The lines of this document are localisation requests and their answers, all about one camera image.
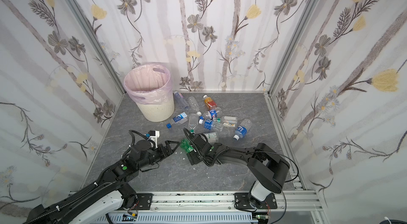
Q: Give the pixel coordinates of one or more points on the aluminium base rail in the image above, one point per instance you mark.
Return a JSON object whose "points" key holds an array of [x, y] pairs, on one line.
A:
{"points": [[225, 201]]}

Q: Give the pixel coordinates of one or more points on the aluminium corner frame post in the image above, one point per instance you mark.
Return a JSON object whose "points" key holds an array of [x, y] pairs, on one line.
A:
{"points": [[295, 37]]}

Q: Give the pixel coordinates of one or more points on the white slotted cable duct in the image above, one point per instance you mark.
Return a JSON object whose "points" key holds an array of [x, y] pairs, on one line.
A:
{"points": [[184, 218]]}

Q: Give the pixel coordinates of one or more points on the orange red label bottle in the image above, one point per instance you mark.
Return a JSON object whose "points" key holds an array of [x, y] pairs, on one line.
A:
{"points": [[209, 102]]}

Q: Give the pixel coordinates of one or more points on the green soda bottle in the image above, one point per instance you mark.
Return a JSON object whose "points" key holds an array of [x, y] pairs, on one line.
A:
{"points": [[186, 146]]}

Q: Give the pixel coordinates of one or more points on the clear ribbed bottle white cap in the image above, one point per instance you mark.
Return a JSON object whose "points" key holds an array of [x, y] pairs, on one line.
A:
{"points": [[194, 106]]}

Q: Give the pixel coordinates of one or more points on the Pepsi blue label bottle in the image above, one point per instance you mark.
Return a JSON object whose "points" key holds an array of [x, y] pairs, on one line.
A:
{"points": [[213, 113]]}

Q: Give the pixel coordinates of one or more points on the pink bin liner bag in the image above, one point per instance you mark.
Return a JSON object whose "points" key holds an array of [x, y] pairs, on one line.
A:
{"points": [[149, 84]]}

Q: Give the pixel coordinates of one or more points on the Pocari Sweat bottle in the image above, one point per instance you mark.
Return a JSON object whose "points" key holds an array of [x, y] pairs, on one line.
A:
{"points": [[242, 130]]}

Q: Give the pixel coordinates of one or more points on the untouched water blue label bottle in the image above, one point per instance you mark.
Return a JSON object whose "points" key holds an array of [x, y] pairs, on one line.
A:
{"points": [[178, 119]]}

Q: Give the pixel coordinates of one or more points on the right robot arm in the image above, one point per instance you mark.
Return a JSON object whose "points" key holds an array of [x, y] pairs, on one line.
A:
{"points": [[268, 167]]}

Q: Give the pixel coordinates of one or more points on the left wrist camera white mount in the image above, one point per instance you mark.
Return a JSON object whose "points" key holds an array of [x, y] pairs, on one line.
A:
{"points": [[153, 135]]}

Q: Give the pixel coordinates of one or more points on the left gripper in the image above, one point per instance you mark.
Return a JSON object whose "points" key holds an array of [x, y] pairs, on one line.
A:
{"points": [[163, 151]]}

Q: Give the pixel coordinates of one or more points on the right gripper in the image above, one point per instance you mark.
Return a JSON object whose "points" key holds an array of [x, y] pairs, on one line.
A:
{"points": [[197, 149]]}

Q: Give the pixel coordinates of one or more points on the cream waste bin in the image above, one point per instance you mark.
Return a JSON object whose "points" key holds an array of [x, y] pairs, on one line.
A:
{"points": [[158, 111]]}

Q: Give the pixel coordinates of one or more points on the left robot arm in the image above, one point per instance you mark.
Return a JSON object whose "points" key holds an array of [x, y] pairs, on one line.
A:
{"points": [[112, 181]]}

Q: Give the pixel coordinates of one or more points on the clear bottle green label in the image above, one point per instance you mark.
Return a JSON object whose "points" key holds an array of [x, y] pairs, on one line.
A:
{"points": [[229, 121]]}

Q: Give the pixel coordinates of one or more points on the purple tinted Cancer bottle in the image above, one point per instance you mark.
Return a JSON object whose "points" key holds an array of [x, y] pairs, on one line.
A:
{"points": [[182, 101]]}

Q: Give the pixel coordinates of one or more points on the clear square bottle nutrition label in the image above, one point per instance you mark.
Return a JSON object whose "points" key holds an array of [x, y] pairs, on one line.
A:
{"points": [[212, 137]]}

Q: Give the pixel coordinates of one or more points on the left aluminium corner post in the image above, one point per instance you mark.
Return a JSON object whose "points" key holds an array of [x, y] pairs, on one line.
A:
{"points": [[91, 36]]}

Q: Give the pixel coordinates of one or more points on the clear square bottle green band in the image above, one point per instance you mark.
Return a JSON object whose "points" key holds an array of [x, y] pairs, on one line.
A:
{"points": [[193, 122]]}

